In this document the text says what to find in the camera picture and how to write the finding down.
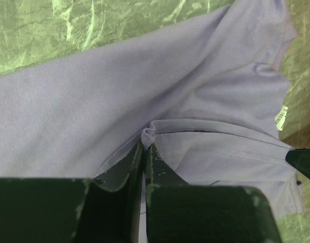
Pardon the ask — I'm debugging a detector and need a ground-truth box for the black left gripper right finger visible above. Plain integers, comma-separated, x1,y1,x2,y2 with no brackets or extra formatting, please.
146,146,282,242

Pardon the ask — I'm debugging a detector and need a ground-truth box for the lavender t shirt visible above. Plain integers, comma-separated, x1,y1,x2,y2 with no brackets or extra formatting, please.
0,0,304,243

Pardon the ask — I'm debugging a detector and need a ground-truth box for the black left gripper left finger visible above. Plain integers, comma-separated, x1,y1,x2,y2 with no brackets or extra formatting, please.
0,143,143,242

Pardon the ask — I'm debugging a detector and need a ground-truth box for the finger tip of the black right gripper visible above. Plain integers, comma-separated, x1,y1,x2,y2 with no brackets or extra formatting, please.
286,149,310,179

